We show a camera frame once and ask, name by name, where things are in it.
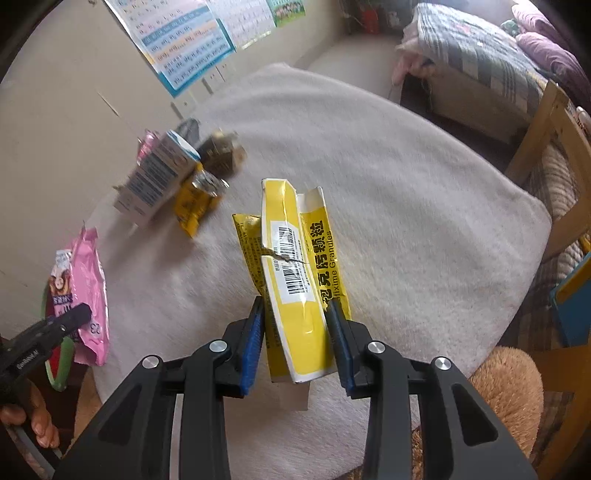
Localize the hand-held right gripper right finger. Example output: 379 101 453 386
324 298 541 480

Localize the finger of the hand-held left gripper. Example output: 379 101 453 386
43 302 93 344

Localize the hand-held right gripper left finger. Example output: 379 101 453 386
53 295 266 480

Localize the green rimmed waste bin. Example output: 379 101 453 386
39 277 77 393

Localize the pink cartoon snack packet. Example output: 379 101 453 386
48 227 110 367

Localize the yellow snack packet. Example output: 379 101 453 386
232 178 352 411

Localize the person's left hand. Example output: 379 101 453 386
0 378 61 448

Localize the white fleece blanket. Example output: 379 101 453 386
83 62 552 480

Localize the small yellow snack wrapper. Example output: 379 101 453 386
173 168 230 238

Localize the white and blue carton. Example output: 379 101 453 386
113 130 202 228

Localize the brown plush toy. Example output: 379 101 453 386
411 346 546 480

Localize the dark gold foil wrapper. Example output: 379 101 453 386
196 129 245 178

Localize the grey foil wrapper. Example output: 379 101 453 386
173 117 201 144

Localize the blue book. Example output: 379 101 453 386
549 263 591 349

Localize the patterned chair cushion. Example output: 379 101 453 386
517 138 591 352

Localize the wooden chair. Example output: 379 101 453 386
503 78 591 462

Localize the pink bed sheet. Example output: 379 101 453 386
392 39 437 86

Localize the bed with plaid blanket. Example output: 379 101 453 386
402 4 550 125

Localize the orange bucket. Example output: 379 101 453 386
360 7 382 33

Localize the white wall socket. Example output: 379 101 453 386
171 92 197 121
201 60 234 95

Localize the blue alphabet wall poster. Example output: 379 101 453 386
104 0 237 99

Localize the white chart wall poster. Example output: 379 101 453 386
205 0 276 40

